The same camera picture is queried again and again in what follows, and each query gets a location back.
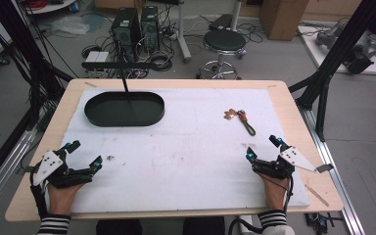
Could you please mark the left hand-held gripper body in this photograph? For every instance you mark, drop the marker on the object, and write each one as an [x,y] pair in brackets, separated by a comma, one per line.
[49,164]

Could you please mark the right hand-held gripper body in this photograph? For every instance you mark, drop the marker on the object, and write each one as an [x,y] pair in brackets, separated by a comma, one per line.
[285,163]

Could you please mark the black oval tray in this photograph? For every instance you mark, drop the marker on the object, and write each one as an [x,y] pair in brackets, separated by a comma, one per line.
[124,109]

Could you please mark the person's right hand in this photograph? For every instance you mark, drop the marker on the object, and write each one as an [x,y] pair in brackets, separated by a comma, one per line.
[274,192]

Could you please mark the person's left hand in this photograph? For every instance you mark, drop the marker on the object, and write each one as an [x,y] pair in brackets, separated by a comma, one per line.
[63,199]

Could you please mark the thin wooden stick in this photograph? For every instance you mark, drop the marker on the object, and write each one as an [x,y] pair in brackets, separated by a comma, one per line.
[316,195]

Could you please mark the white table mat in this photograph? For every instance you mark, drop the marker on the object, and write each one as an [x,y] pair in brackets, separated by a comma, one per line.
[182,153]

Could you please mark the person's leg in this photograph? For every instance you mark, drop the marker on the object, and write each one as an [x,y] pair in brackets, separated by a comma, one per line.
[204,226]

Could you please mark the white box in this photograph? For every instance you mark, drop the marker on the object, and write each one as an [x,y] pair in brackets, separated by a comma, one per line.
[96,56]

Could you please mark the white platform board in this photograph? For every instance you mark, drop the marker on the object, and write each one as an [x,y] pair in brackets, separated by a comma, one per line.
[333,52]

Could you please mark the black round stool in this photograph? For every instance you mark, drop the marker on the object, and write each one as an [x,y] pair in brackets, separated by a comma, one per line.
[223,45]

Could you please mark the grey robot device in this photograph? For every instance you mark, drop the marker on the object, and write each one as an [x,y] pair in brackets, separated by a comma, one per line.
[329,35]

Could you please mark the black robot device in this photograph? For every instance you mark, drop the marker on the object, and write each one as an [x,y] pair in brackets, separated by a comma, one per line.
[360,57]

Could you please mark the clear plastic bag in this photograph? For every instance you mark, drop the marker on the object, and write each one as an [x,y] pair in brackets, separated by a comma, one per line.
[70,24]

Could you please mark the brown wooden cabinet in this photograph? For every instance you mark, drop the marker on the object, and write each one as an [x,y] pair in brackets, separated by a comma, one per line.
[282,18]

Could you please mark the large black computer tower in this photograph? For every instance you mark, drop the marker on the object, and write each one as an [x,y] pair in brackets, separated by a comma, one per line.
[125,34]

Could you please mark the black foot pedal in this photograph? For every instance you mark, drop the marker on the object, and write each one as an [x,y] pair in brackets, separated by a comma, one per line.
[220,21]

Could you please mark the grey desk leg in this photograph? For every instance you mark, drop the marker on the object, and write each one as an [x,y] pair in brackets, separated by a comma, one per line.
[182,32]

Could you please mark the small black computer tower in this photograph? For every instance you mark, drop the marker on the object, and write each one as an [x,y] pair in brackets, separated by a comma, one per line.
[150,27]

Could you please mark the white round table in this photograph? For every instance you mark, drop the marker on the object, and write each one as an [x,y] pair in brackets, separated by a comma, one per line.
[50,6]

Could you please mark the aluminium rail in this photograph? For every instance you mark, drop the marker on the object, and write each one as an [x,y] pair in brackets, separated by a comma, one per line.
[3,169]
[334,169]

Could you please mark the black camera stand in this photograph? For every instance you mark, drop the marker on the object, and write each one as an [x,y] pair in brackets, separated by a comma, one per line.
[124,70]

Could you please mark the black frame strut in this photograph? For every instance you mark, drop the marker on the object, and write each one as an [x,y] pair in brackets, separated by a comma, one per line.
[336,62]
[23,55]

